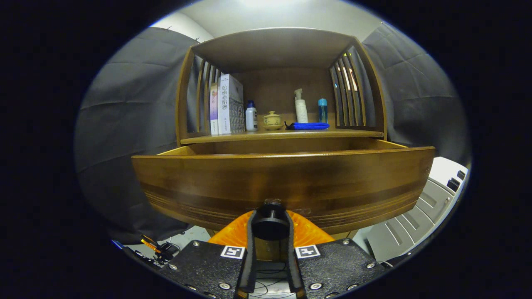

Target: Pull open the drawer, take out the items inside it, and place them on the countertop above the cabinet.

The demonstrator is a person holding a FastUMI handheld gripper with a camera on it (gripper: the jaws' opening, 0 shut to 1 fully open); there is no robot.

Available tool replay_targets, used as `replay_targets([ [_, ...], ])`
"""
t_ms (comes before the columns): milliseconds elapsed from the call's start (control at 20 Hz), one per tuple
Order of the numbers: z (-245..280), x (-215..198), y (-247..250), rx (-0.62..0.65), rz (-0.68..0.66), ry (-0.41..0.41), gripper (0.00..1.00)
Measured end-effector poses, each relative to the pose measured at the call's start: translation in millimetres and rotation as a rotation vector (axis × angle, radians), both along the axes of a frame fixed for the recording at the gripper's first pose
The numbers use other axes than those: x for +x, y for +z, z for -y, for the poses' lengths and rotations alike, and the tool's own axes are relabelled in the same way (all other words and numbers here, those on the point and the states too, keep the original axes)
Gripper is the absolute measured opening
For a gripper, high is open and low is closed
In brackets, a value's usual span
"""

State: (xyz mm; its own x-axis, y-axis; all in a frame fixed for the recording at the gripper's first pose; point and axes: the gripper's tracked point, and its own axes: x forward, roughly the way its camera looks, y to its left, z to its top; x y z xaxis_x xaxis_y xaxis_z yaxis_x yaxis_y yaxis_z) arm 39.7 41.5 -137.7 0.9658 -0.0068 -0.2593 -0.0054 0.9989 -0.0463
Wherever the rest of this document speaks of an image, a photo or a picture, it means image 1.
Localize yellow lidded ceramic teacup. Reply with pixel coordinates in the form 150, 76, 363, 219
263, 111, 284, 130

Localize black floor cables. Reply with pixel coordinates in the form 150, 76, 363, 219
254, 268, 291, 299

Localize wooden drawer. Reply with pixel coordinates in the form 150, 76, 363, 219
131, 139, 436, 235

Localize orange black tool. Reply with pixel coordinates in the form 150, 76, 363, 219
139, 234, 180, 264

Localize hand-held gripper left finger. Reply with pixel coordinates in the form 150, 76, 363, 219
160, 210, 257, 299

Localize white drawer cabinet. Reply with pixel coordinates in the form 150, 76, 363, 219
366, 157, 469, 264

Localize blue folded cloth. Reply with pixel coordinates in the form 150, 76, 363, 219
285, 121, 330, 130

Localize white bottle blue cap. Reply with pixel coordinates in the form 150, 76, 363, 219
245, 100, 259, 132

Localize thin purple book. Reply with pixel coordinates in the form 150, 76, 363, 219
209, 82, 219, 135

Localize white pump bottle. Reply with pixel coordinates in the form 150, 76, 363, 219
294, 88, 309, 123

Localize thick white book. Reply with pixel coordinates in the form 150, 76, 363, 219
217, 74, 246, 135

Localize wooden cabinet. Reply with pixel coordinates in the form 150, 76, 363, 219
175, 27, 388, 262

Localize black drawer knob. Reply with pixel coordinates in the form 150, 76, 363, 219
251, 199, 290, 241

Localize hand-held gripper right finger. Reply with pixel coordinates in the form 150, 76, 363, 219
285, 210, 389, 299

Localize wooden countertop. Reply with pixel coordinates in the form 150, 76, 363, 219
180, 123, 384, 145

